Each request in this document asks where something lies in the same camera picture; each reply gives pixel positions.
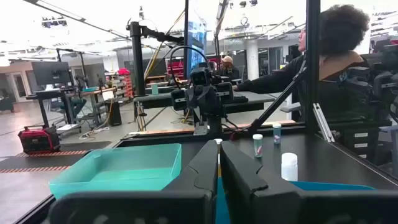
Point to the black vertical frame post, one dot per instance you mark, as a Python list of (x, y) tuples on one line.
[(313, 62)]

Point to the small black camera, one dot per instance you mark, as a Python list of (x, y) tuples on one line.
[(200, 76)]

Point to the black pole stand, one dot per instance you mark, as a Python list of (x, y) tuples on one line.
[(138, 62)]

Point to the grey metal angle bracket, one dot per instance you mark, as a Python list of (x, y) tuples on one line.
[(200, 129)]

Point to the wooden top work table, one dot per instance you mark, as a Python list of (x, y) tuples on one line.
[(93, 92)]

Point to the red storage shelf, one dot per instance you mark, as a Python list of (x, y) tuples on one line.
[(126, 82)]

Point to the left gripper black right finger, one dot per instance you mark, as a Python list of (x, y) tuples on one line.
[(264, 205)]

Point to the clear bottle blue label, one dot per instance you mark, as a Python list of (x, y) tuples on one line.
[(277, 135)]

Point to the black diagonal frame brace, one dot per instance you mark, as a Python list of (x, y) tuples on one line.
[(276, 101)]

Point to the person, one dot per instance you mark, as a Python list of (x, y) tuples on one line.
[(339, 77), (228, 68)]

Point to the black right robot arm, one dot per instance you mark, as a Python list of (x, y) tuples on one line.
[(178, 99)]

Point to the clear bottle pink pills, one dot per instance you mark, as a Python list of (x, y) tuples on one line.
[(257, 147)]

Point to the aluminium frame rail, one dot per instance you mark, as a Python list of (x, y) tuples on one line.
[(323, 124)]

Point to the black mat orange stripes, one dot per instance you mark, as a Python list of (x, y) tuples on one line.
[(46, 160)]

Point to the teal plastic bin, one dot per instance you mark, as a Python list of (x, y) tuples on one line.
[(124, 177)]

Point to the black upright mount strut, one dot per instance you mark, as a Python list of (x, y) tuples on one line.
[(215, 126)]

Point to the dark grey desk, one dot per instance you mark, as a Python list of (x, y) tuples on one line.
[(255, 99)]

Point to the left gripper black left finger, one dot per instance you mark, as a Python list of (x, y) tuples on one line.
[(186, 205)]

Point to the black standing desk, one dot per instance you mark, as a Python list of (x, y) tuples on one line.
[(43, 95)]

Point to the teal cup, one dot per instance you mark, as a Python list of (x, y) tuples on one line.
[(154, 89)]

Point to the red and black generator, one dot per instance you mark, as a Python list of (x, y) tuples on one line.
[(38, 140)]

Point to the blue lit screen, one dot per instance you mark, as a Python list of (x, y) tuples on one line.
[(196, 46)]

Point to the opaque white medicine bottle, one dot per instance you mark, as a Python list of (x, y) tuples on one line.
[(289, 169)]

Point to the black computer monitor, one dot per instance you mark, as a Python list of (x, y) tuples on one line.
[(51, 73)]

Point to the blue plastic bin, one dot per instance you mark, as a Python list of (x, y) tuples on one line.
[(326, 186)]

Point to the black drawer cabinet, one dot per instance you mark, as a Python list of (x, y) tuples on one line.
[(357, 140)]

